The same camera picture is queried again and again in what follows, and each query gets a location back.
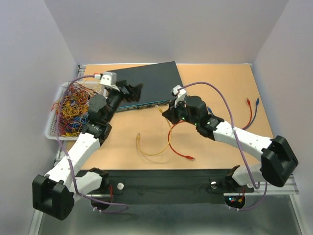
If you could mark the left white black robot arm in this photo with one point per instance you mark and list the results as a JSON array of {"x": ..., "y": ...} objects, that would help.
[{"x": 56, "y": 192}]

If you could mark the white perforated plastic basket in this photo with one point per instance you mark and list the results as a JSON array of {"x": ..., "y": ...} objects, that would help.
[{"x": 69, "y": 112}]

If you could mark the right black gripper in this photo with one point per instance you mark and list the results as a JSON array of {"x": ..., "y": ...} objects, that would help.
[{"x": 170, "y": 113}]

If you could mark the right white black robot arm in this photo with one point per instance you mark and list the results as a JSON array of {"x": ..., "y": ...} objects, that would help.
[{"x": 276, "y": 159}]

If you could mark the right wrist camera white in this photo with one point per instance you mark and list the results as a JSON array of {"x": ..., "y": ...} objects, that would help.
[{"x": 178, "y": 92}]

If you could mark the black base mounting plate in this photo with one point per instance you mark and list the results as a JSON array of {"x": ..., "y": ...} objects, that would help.
[{"x": 187, "y": 186}]

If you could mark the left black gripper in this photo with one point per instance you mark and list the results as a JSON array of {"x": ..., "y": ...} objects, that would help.
[{"x": 135, "y": 92}]

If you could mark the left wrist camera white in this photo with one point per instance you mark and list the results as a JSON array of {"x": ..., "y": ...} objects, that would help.
[{"x": 107, "y": 80}]

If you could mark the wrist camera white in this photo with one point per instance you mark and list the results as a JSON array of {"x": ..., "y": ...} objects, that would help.
[
  {"x": 178, "y": 92},
  {"x": 107, "y": 80}
]

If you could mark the dark blue network switch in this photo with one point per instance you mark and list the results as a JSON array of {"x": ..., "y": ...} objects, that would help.
[{"x": 158, "y": 81}]

